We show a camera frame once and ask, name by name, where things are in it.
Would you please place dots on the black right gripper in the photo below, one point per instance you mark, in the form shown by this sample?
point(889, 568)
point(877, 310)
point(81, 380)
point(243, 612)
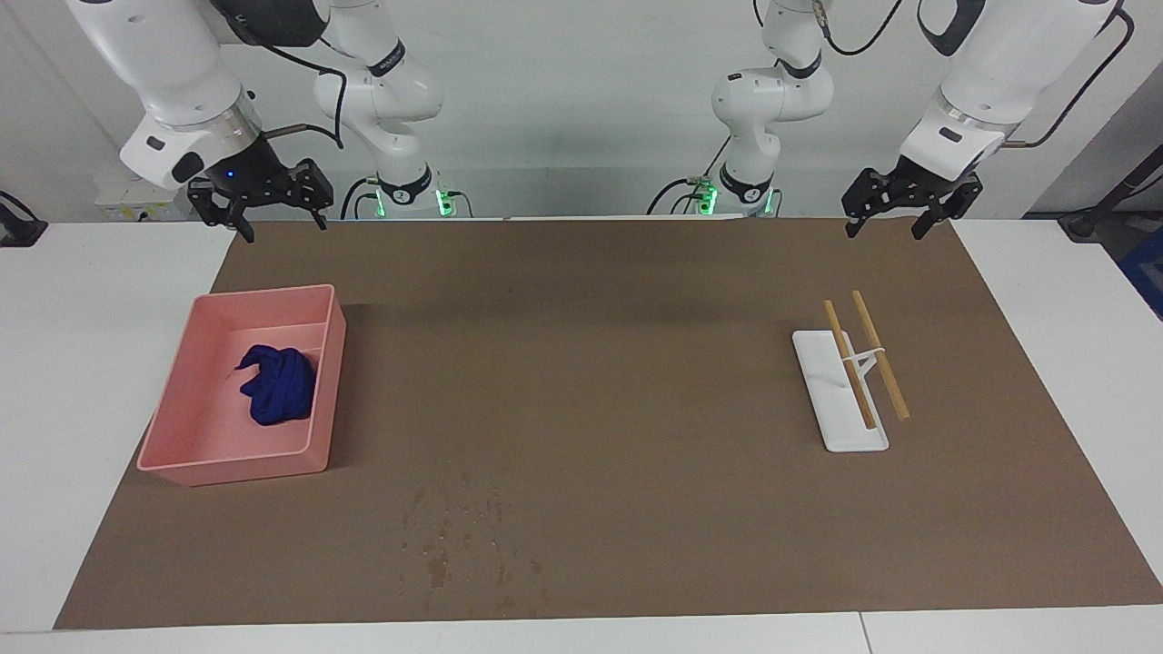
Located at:
point(254, 173)

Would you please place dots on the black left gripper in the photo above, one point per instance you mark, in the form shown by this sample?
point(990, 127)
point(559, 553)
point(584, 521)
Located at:
point(931, 184)

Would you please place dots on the blue towel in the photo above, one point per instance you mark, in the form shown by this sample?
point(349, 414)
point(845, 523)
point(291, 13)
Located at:
point(277, 386)

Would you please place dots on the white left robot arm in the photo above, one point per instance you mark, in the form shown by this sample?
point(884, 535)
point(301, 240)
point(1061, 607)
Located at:
point(1008, 64)

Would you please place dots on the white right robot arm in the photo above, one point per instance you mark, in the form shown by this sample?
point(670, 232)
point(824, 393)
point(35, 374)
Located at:
point(154, 54)

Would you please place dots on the white towel rack wooden rods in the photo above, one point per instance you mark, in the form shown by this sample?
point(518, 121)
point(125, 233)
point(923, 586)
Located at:
point(845, 427)

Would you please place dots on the black stand pole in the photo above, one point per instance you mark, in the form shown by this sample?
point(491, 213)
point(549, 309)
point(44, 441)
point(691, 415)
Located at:
point(1086, 222)

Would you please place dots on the pink plastic bin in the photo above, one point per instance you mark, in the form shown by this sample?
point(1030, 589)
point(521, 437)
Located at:
point(200, 427)

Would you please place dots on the blue crate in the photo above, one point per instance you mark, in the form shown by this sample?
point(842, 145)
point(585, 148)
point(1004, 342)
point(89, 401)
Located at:
point(1147, 268)

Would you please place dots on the brown paper mat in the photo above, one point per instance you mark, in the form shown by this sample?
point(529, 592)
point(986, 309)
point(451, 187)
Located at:
point(591, 409)

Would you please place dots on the white wall socket box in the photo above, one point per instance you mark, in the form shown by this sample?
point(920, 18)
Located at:
point(127, 204)

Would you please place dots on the black clamp mount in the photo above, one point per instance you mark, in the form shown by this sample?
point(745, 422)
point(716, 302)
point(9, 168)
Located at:
point(18, 232)

